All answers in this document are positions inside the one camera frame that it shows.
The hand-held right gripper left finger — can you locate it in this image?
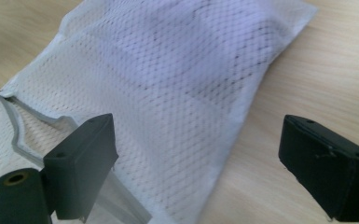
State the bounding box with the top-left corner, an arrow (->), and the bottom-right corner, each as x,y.
42,113 -> 119,223

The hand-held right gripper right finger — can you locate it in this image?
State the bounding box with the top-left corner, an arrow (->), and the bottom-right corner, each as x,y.
278,114 -> 359,222

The white mesh laundry bag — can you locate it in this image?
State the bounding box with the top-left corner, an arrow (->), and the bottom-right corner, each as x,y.
0,0 -> 320,224

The white printed garment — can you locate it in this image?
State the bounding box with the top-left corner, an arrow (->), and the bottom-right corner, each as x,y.
83,0 -> 293,125

